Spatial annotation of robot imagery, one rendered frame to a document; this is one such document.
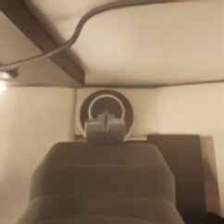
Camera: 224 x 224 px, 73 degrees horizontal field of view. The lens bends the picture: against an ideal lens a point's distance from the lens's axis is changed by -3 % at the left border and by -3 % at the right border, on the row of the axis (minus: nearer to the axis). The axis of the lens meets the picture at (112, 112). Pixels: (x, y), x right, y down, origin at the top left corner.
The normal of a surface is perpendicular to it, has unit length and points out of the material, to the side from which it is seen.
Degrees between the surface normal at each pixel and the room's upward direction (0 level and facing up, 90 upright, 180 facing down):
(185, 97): 90
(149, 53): 0
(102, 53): 0
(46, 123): 90
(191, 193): 90
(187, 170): 90
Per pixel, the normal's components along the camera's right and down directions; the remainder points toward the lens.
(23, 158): 0.03, -0.24
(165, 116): -0.29, -0.23
